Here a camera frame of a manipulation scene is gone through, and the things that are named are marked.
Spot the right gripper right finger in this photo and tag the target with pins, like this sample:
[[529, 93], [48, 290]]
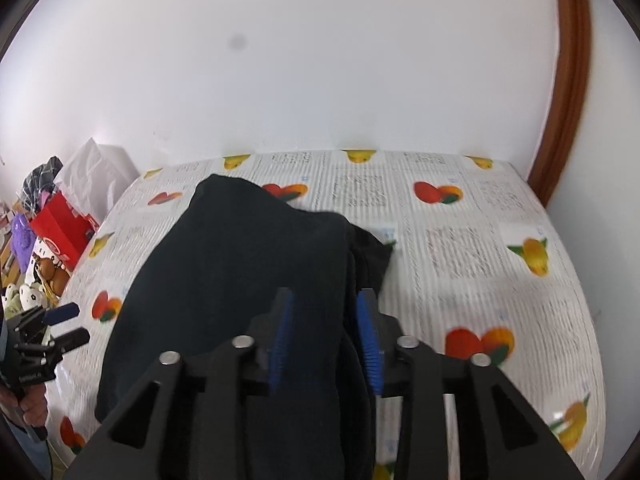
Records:
[[378, 334]]

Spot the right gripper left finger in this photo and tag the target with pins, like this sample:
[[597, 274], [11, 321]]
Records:
[[272, 333]]

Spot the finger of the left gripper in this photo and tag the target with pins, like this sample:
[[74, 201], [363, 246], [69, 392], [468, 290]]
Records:
[[60, 314], [68, 342]]

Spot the black sweatshirt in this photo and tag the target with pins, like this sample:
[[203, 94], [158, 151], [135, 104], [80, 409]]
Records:
[[220, 266]]

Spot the left hand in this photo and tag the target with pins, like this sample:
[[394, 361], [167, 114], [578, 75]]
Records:
[[31, 411]]

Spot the brown plush toy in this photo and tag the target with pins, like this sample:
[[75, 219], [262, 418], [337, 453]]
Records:
[[53, 276]]

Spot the white plush toy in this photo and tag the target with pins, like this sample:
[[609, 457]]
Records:
[[18, 299]]

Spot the purple plastic toy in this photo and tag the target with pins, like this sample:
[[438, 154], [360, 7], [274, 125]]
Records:
[[22, 241]]

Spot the red paper bag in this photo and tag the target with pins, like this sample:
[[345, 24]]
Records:
[[66, 231]]

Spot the fruit print tablecloth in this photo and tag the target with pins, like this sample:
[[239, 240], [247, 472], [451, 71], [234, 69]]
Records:
[[477, 267]]

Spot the dark checkered cloth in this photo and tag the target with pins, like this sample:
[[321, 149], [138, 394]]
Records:
[[40, 180]]

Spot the white plastic bag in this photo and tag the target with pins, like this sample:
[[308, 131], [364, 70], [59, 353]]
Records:
[[94, 179]]

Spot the brown wooden door frame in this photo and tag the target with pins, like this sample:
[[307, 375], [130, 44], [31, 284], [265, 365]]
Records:
[[572, 70]]

